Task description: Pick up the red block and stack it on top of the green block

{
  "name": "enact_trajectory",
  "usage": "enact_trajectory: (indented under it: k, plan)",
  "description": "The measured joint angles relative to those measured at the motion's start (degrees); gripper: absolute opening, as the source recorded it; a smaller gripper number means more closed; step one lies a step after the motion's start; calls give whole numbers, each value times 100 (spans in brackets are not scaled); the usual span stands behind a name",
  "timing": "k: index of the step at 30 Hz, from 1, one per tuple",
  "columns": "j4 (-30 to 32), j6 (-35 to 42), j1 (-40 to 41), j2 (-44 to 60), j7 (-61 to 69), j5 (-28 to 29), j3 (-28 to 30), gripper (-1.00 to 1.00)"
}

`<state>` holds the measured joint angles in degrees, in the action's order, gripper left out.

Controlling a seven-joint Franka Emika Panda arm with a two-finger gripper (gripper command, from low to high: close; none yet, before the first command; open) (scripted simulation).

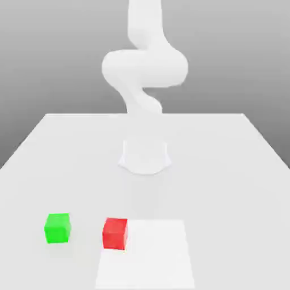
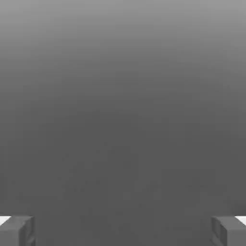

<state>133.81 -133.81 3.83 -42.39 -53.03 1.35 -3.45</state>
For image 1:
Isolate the small green cube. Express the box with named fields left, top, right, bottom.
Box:
left=44, top=212, right=71, bottom=245

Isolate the small red cube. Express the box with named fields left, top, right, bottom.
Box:
left=102, top=217, right=128, bottom=251

